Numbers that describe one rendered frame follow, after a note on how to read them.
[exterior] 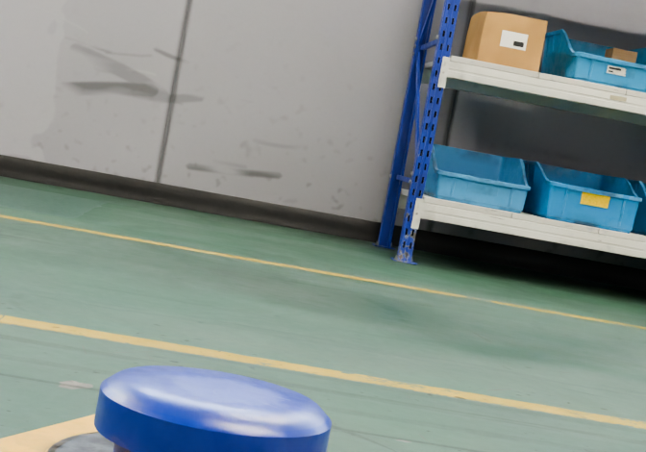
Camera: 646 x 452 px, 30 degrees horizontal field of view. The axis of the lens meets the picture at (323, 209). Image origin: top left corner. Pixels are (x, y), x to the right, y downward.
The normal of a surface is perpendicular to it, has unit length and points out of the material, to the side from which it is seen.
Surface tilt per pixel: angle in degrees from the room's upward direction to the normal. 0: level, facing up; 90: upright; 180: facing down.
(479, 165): 86
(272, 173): 90
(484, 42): 90
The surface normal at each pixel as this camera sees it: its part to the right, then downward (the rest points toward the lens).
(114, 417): -0.73, -0.10
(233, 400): 0.18, -0.98
